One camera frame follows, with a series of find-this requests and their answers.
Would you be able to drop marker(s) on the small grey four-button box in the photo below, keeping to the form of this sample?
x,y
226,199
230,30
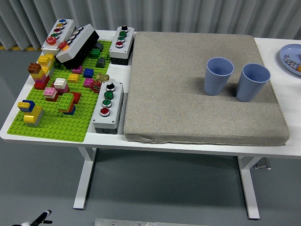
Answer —
x,y
128,46

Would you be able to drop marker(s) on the yellow blue grey brick stack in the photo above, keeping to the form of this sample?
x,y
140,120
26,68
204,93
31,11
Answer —
x,y
33,116

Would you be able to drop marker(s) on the grey bracket under table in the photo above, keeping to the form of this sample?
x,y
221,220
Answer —
x,y
262,164

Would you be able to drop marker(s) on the green orange blue brick stack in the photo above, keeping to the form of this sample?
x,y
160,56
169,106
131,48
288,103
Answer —
x,y
65,102

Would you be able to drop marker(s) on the blue ribbed cup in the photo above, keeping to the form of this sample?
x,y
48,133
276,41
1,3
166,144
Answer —
x,y
215,82
248,89

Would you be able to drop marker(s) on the yellow white brick stack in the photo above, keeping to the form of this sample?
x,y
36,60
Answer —
x,y
45,60

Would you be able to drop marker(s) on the grey sloped brick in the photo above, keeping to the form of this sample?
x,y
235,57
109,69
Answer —
x,y
100,63

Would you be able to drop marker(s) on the brass valve red handwheel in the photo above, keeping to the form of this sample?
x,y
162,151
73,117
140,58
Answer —
x,y
102,77

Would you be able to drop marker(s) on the magenta brick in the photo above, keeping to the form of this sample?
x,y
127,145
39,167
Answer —
x,y
77,70

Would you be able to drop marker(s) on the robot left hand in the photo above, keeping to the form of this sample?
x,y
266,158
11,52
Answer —
x,y
40,216

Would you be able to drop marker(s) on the yellow black floor tape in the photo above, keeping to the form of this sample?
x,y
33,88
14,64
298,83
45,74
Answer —
x,y
14,48

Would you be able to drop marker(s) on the white table leg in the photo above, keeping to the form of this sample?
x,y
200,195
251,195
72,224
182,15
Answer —
x,y
84,179
250,188

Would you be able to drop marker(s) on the green studded baseplate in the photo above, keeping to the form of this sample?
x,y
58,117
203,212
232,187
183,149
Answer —
x,y
54,127

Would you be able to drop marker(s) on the dark grey brick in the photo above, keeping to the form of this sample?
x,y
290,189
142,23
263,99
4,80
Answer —
x,y
99,46

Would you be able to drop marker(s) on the blue plate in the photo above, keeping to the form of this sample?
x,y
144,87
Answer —
x,y
289,50

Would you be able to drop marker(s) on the white five-button control box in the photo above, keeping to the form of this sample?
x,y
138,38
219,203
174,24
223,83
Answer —
x,y
67,29

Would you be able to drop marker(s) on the large grey four-button box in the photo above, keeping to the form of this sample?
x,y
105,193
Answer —
x,y
116,106

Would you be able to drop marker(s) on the silver metal plate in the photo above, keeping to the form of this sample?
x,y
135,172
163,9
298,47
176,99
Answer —
x,y
141,223

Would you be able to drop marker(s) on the grey curtain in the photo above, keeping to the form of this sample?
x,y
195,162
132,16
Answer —
x,y
164,14

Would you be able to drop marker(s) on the white control box black base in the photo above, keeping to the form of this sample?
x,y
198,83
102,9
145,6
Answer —
x,y
77,44

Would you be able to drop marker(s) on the grey-brown padded mat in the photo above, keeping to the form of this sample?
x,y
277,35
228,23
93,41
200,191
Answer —
x,y
176,94

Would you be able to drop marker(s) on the brown yellow red brick tower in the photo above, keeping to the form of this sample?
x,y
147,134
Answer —
x,y
38,75

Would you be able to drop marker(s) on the pink white red brick stack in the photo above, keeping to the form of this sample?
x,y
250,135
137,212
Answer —
x,y
50,93

